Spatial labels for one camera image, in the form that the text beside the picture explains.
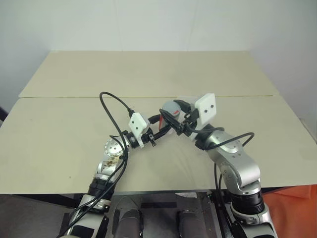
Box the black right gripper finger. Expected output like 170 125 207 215
159 111 183 135
173 99 191 113

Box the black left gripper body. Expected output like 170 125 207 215
141 121 158 147

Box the white paper scrap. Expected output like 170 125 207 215
175 191 198 199

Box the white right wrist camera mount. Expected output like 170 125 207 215
194 92 216 130

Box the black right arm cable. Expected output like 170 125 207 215
184 110 255 234

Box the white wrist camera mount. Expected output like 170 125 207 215
194 92 216 130
128 112 151 149

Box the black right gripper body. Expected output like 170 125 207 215
176 106 199 137

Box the orange cloth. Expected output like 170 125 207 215
260 184 317 238

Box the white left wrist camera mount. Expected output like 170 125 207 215
128 112 151 149

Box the black object at edge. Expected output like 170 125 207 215
0 106 8 127

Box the dark grey rounded shape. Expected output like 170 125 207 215
115 195 146 238

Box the clear jar with red label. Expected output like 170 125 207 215
158 110 185 131

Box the black table frame bar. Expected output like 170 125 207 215
14 191 85 208

